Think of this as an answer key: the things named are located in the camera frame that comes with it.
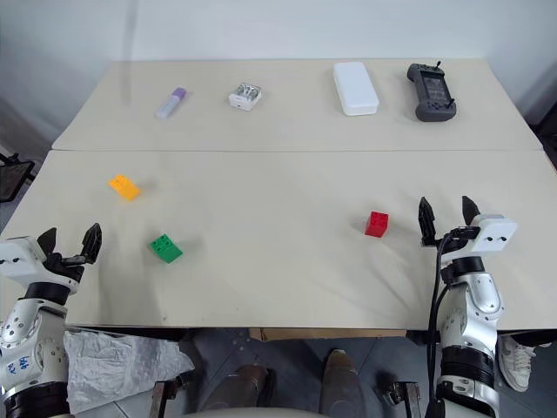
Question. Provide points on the dark brown rounded shape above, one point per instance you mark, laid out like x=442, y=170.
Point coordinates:
x=341, y=379
x=243, y=387

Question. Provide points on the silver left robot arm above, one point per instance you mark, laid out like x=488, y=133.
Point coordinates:
x=30, y=335

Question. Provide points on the red toy block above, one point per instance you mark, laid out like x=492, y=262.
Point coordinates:
x=376, y=224

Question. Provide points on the yellow toy block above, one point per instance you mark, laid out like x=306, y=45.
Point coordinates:
x=125, y=187

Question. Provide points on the brown cardboard piece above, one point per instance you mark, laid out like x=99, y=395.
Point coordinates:
x=330, y=334

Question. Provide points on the white rectangular lidded box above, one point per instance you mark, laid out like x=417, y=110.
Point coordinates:
x=355, y=89

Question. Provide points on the clear tube with purple cap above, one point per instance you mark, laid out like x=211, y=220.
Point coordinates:
x=170, y=104

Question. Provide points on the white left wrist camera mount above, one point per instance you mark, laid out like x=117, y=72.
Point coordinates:
x=19, y=259

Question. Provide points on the white battery charger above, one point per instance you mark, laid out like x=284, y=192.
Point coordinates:
x=246, y=96

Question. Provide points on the green toy block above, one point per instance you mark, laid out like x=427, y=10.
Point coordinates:
x=166, y=249

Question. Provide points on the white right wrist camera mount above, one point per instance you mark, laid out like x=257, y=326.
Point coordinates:
x=495, y=235

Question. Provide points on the black chair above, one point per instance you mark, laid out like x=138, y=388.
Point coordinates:
x=13, y=176

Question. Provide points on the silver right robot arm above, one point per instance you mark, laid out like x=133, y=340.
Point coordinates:
x=472, y=322

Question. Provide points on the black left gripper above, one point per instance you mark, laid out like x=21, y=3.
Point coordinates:
x=65, y=267

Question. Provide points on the dark grey handheld controller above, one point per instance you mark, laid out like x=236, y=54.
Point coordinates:
x=434, y=93

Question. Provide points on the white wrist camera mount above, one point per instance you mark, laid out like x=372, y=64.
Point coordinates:
x=495, y=235
x=19, y=259

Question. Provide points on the white sneaker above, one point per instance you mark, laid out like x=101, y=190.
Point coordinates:
x=515, y=361

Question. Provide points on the black metal stand foot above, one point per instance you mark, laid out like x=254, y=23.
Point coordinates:
x=167, y=394
x=400, y=396

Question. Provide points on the black office furniture piece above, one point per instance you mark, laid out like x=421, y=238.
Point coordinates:
x=546, y=130

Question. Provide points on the crumpled white plastic sheet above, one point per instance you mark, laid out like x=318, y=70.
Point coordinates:
x=117, y=361

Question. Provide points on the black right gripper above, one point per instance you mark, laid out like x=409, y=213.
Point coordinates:
x=459, y=244

